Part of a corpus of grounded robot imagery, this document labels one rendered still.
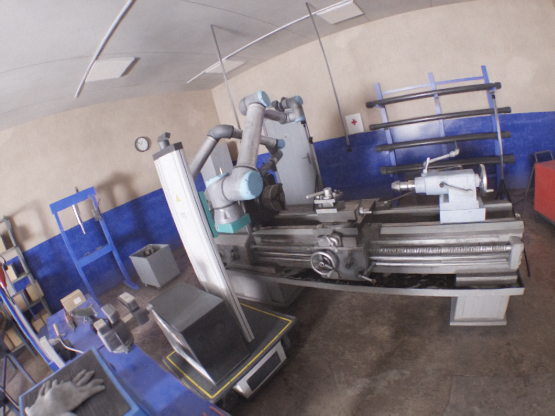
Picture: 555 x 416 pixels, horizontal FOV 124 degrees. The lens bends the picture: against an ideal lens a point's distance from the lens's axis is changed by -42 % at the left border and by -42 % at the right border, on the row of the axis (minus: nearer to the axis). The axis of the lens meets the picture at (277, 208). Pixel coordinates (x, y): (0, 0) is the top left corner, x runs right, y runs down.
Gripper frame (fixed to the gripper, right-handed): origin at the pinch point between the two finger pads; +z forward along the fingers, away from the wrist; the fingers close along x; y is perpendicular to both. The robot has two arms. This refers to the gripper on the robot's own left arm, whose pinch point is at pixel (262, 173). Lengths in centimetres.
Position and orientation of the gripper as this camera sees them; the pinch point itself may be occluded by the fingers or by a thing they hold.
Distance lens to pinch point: 236.3
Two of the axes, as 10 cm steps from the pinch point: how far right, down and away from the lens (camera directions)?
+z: -4.8, 6.9, -5.5
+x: 7.6, 0.1, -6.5
